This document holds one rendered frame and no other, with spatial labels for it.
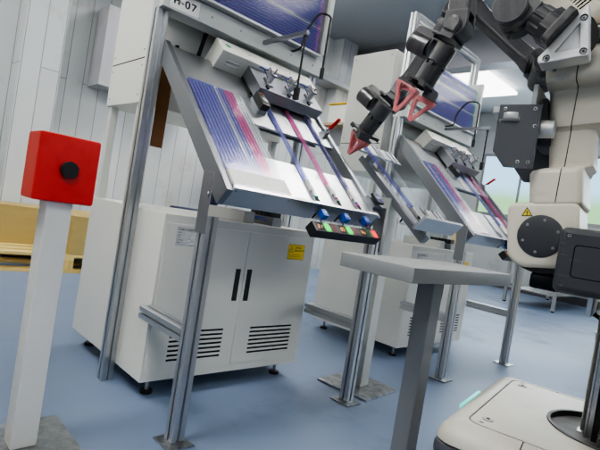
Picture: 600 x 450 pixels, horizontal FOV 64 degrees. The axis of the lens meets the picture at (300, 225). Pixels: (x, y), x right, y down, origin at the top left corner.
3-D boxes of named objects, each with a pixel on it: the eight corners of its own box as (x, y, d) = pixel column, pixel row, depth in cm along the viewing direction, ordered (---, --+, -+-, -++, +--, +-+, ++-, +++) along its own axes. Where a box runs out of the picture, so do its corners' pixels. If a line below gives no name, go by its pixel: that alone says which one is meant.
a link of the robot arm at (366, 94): (406, 88, 151) (406, 104, 159) (383, 68, 157) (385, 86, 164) (376, 110, 151) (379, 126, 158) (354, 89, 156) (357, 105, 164)
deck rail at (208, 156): (221, 204, 134) (233, 190, 131) (216, 204, 133) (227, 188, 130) (162, 55, 170) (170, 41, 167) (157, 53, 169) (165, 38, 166)
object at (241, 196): (366, 228, 180) (379, 215, 176) (221, 204, 134) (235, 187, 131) (364, 225, 181) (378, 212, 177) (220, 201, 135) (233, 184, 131)
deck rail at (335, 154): (370, 228, 181) (380, 218, 178) (366, 227, 180) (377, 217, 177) (298, 107, 218) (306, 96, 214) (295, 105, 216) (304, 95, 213)
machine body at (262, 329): (293, 376, 203) (316, 232, 201) (136, 402, 154) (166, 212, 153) (210, 332, 249) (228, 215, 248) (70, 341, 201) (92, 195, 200)
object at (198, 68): (325, 156, 199) (333, 147, 197) (187, 115, 154) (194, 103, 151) (295, 105, 216) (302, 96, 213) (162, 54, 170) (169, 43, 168)
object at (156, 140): (163, 148, 184) (177, 59, 183) (150, 145, 180) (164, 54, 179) (162, 148, 184) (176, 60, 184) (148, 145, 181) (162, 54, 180)
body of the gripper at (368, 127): (348, 125, 159) (362, 106, 155) (367, 133, 166) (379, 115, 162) (358, 137, 155) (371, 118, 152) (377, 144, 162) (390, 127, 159)
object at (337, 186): (369, 220, 179) (375, 215, 178) (225, 195, 134) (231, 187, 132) (347, 184, 189) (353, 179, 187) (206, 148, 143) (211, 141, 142)
